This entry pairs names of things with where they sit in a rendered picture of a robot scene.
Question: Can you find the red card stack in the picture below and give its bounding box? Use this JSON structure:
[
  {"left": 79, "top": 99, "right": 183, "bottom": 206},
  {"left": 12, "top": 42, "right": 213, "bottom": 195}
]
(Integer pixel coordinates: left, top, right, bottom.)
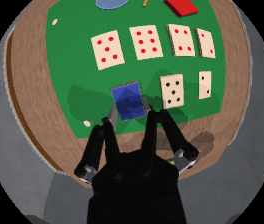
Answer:
[{"left": 164, "top": 0, "right": 199, "bottom": 18}]

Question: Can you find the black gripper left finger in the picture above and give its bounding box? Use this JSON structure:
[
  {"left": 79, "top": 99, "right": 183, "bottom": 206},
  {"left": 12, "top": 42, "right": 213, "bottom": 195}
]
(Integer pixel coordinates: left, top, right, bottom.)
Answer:
[{"left": 74, "top": 104, "right": 123, "bottom": 184}]

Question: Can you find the cream playing card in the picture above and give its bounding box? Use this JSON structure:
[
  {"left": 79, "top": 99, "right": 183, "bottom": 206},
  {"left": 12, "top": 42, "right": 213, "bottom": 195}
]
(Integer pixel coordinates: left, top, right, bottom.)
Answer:
[
  {"left": 160, "top": 75, "right": 184, "bottom": 109},
  {"left": 168, "top": 24, "right": 195, "bottom": 56},
  {"left": 91, "top": 30, "right": 125, "bottom": 70},
  {"left": 129, "top": 25, "right": 163, "bottom": 60},
  {"left": 198, "top": 71, "right": 211, "bottom": 99},
  {"left": 196, "top": 28, "right": 215, "bottom": 58}
]

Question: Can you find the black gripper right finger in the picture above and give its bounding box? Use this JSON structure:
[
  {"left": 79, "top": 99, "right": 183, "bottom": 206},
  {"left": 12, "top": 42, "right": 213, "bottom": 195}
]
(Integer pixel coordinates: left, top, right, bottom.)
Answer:
[{"left": 136, "top": 96, "right": 199, "bottom": 177}]

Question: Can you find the green felt table cloth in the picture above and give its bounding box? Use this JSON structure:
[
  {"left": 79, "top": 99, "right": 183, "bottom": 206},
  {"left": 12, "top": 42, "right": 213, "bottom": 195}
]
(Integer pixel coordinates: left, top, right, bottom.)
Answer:
[{"left": 46, "top": 0, "right": 226, "bottom": 139}]

